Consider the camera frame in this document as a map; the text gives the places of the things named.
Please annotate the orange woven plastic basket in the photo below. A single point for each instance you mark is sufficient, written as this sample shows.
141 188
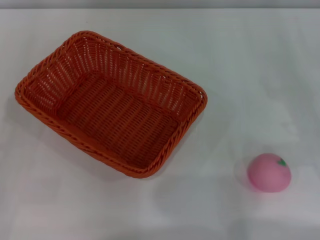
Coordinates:
117 117

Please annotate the pink peach toy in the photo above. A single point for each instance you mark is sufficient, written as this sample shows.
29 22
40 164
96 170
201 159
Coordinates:
267 175

